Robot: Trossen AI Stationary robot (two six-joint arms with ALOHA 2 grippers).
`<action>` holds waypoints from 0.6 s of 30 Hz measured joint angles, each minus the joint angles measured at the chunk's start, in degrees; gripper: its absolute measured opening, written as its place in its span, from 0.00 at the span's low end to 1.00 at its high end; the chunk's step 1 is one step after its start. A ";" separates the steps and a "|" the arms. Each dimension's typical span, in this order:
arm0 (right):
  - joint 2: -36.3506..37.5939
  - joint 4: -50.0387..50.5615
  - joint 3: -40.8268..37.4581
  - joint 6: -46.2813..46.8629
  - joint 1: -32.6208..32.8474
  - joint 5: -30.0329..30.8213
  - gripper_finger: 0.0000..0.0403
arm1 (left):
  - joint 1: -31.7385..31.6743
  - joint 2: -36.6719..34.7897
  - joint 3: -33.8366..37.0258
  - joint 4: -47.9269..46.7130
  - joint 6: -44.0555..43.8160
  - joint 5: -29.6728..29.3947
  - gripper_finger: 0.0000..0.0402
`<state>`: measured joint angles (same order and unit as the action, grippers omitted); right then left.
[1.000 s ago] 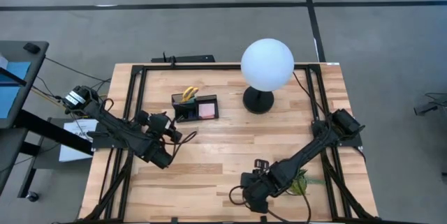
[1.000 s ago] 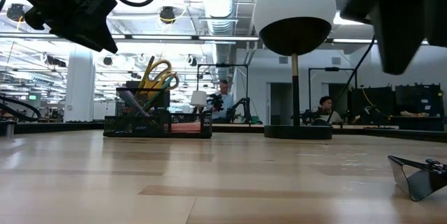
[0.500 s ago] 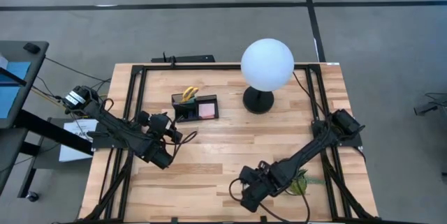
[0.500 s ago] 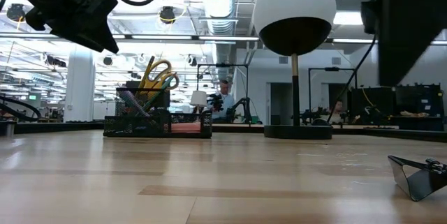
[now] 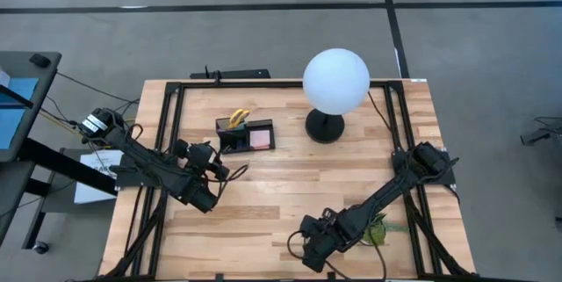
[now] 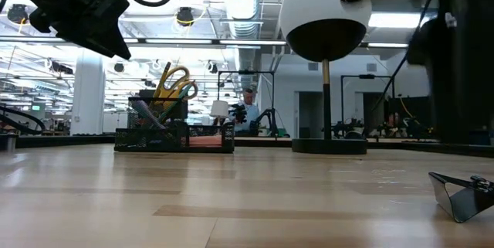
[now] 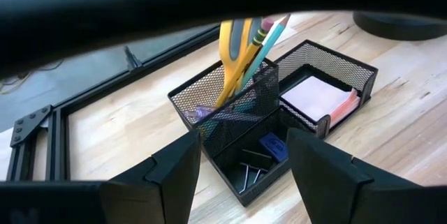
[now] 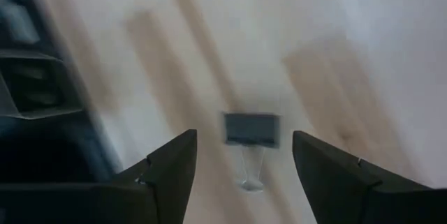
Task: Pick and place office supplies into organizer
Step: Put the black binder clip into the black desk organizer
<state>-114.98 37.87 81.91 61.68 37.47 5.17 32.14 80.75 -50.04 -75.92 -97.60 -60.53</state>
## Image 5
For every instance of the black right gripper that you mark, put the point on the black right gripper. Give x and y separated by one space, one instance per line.
320 242

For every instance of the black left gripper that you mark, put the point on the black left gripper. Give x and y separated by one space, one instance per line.
199 155

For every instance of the pink sticky note pad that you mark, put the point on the pink sticky note pad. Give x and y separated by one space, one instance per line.
260 139

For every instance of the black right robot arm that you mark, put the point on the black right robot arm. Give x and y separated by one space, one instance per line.
386 190

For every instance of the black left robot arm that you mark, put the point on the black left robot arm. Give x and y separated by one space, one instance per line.
149 163

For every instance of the black mesh desk organizer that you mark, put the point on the black mesh desk organizer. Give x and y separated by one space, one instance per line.
226 141

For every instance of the potted succulent plant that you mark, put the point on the potted succulent plant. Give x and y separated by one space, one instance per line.
386 229

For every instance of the black box with antenna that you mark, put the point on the black box with antenna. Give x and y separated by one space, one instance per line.
237 74

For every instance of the white paper sheet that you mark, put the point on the white paper sheet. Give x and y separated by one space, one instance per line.
88 194

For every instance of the white globe table lamp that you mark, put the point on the white globe table lamp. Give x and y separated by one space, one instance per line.
336 80

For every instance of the grey side desk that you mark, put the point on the grey side desk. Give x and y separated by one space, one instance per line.
44 93

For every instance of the black computer mouse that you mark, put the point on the black computer mouse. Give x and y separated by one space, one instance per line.
40 60

